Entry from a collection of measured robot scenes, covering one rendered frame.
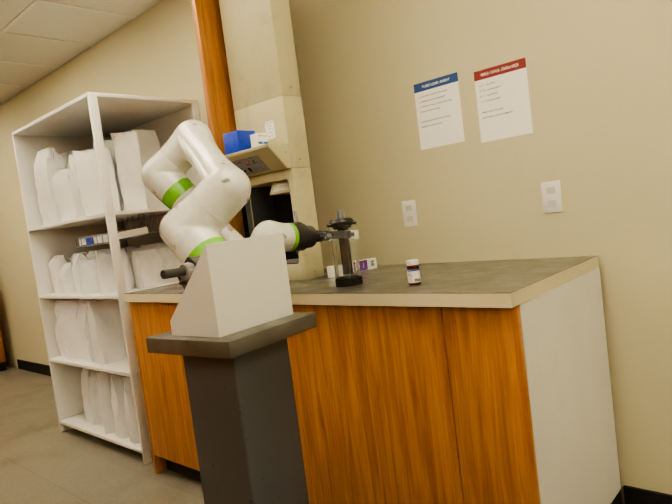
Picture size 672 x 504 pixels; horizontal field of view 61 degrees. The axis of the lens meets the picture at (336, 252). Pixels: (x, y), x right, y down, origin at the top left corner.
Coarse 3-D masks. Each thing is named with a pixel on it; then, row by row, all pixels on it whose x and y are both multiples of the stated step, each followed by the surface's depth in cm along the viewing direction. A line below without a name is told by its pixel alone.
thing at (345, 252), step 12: (336, 228) 200; (348, 228) 200; (336, 240) 200; (348, 240) 200; (336, 252) 201; (348, 252) 200; (336, 264) 202; (348, 264) 200; (336, 276) 203; (348, 276) 200
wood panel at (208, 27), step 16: (192, 0) 250; (208, 0) 254; (208, 16) 253; (208, 32) 253; (208, 48) 253; (224, 48) 259; (208, 64) 252; (224, 64) 259; (208, 80) 252; (224, 80) 258; (208, 96) 251; (224, 96) 258; (208, 112) 253; (224, 112) 257; (224, 128) 257
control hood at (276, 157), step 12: (264, 144) 228; (276, 144) 230; (228, 156) 244; (240, 156) 240; (252, 156) 237; (264, 156) 233; (276, 156) 230; (288, 156) 234; (276, 168) 237; (288, 168) 236
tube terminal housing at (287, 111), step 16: (288, 96) 236; (240, 112) 252; (256, 112) 245; (272, 112) 239; (288, 112) 236; (240, 128) 254; (256, 128) 247; (288, 128) 235; (304, 128) 242; (288, 144) 235; (304, 144) 242; (304, 160) 241; (256, 176) 251; (272, 176) 244; (288, 176) 237; (304, 176) 241; (304, 192) 240; (304, 208) 240; (304, 256) 238; (320, 256) 245; (288, 272) 245; (304, 272) 239; (320, 272) 245
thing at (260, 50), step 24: (240, 0) 242; (264, 0) 233; (288, 0) 239; (240, 24) 244; (264, 24) 235; (288, 24) 238; (240, 48) 246; (264, 48) 237; (288, 48) 237; (240, 72) 249; (264, 72) 239; (288, 72) 237; (240, 96) 251; (264, 96) 241
